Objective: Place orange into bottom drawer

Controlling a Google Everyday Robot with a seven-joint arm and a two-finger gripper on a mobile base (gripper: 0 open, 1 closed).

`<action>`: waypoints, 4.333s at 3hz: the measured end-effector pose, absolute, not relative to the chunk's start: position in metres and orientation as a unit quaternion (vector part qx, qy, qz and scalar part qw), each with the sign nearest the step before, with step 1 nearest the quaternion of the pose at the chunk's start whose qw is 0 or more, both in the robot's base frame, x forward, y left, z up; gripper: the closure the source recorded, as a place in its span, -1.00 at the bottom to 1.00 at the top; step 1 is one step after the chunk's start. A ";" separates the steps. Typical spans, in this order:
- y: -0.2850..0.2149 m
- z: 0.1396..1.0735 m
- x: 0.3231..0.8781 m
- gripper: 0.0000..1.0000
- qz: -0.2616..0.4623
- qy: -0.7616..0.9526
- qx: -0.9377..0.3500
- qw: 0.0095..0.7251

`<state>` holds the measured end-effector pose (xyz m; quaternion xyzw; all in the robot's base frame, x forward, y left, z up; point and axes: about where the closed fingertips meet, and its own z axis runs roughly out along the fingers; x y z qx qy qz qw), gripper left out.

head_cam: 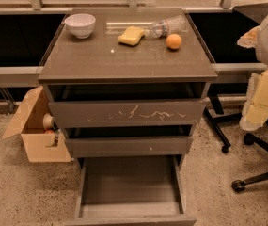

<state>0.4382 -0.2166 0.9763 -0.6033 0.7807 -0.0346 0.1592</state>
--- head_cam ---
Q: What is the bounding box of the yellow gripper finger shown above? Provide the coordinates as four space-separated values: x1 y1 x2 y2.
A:
240 70 268 131
237 26 260 48

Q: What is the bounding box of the orange fruit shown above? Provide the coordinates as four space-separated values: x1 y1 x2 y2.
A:
166 34 181 50

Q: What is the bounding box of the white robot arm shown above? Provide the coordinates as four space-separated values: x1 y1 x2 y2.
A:
237 15 268 131

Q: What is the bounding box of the grey drawer cabinet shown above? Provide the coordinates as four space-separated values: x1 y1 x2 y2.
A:
38 7 218 171

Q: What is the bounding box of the grey middle drawer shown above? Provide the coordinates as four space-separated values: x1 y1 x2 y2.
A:
66 125 193 157

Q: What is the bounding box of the grey open bottom drawer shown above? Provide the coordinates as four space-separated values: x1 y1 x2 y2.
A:
66 155 196 226

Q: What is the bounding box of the grey top drawer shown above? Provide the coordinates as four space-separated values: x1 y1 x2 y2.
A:
47 82 208 128

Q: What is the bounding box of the black table stand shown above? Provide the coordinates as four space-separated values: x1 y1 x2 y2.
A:
204 91 242 153

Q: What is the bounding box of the clear plastic water bottle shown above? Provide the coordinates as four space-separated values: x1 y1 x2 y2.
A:
145 15 186 39

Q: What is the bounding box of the yellow sponge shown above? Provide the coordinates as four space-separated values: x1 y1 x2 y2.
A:
118 26 145 46

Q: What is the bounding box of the white ceramic bowl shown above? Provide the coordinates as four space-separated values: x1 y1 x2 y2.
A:
64 13 96 39

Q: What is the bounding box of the white round item in box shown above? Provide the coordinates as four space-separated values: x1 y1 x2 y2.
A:
42 113 54 130

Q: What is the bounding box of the open cardboard box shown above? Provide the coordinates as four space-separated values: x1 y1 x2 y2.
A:
3 86 71 163

